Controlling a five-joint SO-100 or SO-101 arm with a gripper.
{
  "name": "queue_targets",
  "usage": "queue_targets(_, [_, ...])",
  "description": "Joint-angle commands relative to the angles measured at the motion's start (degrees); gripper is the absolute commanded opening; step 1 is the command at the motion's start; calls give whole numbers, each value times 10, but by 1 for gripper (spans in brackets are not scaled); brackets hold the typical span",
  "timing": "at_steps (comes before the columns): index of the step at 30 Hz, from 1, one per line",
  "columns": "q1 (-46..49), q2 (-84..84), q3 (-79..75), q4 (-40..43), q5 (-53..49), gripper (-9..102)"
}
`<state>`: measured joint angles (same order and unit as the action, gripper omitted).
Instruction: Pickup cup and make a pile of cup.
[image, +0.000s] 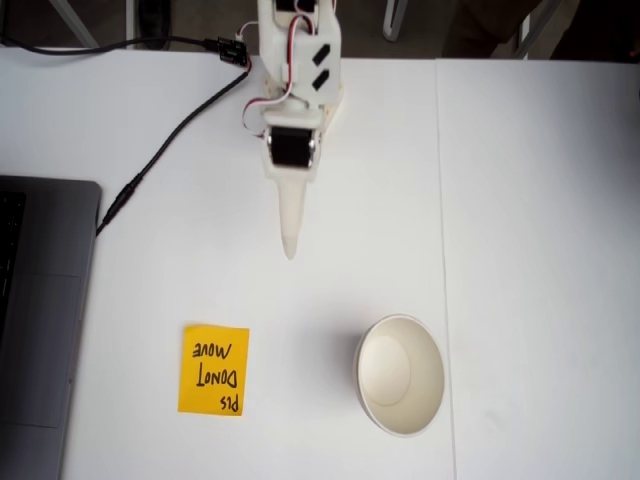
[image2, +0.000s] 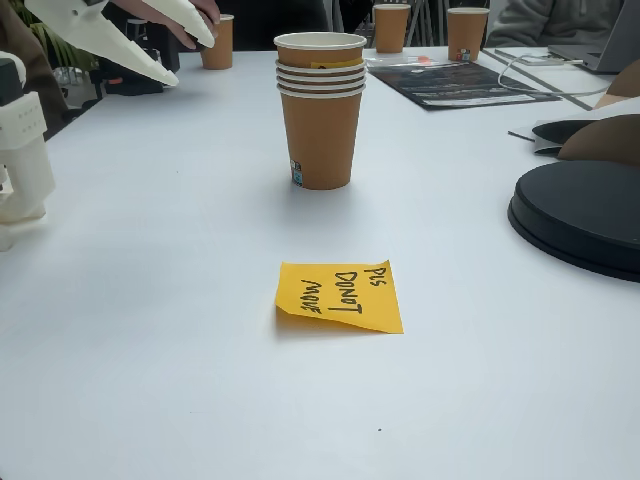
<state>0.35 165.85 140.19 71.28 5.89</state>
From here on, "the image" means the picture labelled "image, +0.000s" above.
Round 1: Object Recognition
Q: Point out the brown paper cup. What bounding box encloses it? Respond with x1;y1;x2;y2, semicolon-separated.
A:
353;313;446;439

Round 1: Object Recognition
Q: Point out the black controller board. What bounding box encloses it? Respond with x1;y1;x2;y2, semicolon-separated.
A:
214;35;250;65

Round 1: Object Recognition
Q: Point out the yellow handwritten sticky note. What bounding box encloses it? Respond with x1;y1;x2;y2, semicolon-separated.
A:
177;323;251;417

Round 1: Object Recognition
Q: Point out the person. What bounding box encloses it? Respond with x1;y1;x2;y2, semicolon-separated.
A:
442;0;581;60

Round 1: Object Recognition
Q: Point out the dark grey laptop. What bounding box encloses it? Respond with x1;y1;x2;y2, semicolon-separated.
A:
0;174;104;480

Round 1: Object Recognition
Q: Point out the red black servo cable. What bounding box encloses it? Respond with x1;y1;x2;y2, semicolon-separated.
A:
242;13;321;142

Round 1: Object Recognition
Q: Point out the grey metal chair frame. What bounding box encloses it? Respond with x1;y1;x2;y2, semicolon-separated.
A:
382;0;411;42

